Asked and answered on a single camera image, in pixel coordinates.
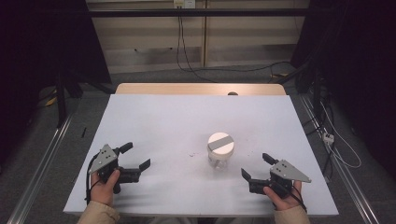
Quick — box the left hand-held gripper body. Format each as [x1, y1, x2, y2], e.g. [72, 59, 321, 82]
[88, 144, 142, 194]

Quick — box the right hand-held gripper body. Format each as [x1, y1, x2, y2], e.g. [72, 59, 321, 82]
[248, 159, 313, 200]

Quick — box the clear jar with white lid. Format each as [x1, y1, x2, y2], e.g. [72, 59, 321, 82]
[206, 132, 235, 171]

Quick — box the person's right hand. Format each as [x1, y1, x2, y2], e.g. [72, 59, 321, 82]
[262, 180, 304, 212]

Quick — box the person's left hand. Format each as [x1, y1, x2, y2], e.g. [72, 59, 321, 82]
[90, 169, 121, 208]

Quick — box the white board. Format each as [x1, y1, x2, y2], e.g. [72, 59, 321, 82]
[63, 93, 340, 217]

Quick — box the black metal stand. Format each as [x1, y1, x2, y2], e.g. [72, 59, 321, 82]
[53, 70, 84, 129]
[275, 60, 330, 129]

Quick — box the wooden table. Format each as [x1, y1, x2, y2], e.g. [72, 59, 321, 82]
[114, 82, 288, 96]

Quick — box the black horizontal bar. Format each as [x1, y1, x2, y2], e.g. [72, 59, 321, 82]
[88, 7, 312, 18]

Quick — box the right hand-held gripper black cable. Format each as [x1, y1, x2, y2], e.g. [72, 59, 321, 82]
[270, 180, 308, 214]

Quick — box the hand-held gripper black cable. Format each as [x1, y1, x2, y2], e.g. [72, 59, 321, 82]
[270, 180, 308, 214]
[84, 152, 102, 205]

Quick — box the left hand-held gripper black cable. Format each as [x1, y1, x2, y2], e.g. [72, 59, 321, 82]
[84, 152, 102, 205]

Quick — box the metal floor rail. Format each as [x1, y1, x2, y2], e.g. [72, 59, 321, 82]
[7, 114, 75, 224]
[299, 93, 381, 224]

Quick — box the white cable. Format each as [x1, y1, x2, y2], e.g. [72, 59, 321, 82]
[319, 102, 362, 170]

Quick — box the black cable from wall socket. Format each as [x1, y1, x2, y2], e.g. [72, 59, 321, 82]
[176, 15, 295, 83]

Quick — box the white wall socket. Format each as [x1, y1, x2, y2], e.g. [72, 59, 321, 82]
[173, 0, 197, 9]

